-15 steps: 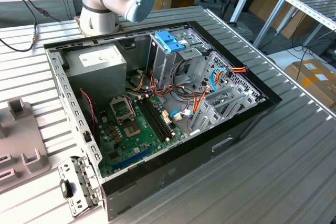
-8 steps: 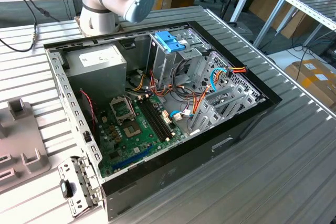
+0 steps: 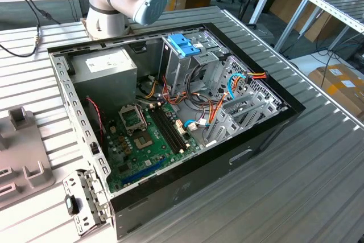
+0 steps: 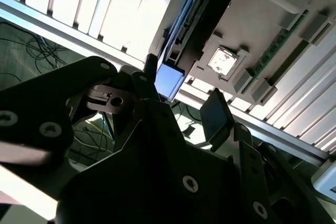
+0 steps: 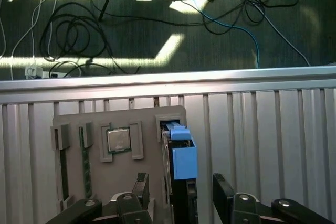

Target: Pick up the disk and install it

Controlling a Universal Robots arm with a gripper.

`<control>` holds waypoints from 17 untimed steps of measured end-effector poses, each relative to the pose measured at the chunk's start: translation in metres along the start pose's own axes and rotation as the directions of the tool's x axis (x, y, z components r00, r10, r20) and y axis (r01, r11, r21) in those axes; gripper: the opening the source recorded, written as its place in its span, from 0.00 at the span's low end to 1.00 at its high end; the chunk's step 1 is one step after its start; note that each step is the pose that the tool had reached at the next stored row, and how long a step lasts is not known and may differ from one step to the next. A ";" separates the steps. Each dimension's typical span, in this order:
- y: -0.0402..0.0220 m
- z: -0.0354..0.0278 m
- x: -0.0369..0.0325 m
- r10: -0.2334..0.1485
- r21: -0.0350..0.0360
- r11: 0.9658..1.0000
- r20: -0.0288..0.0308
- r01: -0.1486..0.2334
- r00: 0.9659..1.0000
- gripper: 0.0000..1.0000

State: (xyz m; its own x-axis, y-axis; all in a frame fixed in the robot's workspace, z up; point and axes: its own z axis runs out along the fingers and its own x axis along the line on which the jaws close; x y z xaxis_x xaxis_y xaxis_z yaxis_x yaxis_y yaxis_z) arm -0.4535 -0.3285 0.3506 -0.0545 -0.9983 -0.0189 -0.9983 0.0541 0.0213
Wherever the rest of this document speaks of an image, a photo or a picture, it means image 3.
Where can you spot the grey metal disk bay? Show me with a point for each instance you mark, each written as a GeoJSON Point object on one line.
{"type": "Point", "coordinates": [220, 125]}

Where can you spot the white board connector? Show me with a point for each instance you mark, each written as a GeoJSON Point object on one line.
{"type": "Point", "coordinates": [180, 128]}

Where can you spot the black RAM slot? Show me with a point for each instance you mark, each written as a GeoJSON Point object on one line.
{"type": "Point", "coordinates": [166, 130]}
{"type": "Point", "coordinates": [173, 127]}

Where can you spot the metal drive cage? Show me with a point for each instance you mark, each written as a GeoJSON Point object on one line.
{"type": "Point", "coordinates": [176, 75]}

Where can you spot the CPU socket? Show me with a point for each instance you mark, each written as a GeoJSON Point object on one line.
{"type": "Point", "coordinates": [143, 140]}

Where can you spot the blue plastic drive latch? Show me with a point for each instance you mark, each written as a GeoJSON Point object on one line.
{"type": "Point", "coordinates": [182, 45]}

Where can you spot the green motherboard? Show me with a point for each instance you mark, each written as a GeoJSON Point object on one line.
{"type": "Point", "coordinates": [133, 159]}

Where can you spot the blue expansion slot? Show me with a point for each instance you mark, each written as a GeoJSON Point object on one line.
{"type": "Point", "coordinates": [145, 170]}

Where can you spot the grey power supply unit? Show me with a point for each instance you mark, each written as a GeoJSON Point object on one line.
{"type": "Point", "coordinates": [105, 83]}

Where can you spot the open black PC case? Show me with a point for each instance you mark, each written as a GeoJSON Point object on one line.
{"type": "Point", "coordinates": [199, 186]}

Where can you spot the black case fan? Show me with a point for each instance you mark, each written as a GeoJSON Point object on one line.
{"type": "Point", "coordinates": [95, 123]}

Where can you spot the brown cardboard sheet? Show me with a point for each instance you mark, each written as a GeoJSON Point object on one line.
{"type": "Point", "coordinates": [284, 6]}

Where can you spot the labelled cardboard box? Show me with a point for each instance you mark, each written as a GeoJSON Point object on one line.
{"type": "Point", "coordinates": [335, 89]}

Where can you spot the grey parts rack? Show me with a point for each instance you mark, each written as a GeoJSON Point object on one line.
{"type": "Point", "coordinates": [20, 146]}

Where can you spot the small black case switch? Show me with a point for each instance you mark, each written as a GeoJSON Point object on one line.
{"type": "Point", "coordinates": [94, 147]}

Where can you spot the metal card retention bracket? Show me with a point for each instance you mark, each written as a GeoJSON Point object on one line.
{"type": "Point", "coordinates": [91, 197]}

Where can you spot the black bracket latch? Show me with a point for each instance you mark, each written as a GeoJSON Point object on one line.
{"type": "Point", "coordinates": [71, 204]}

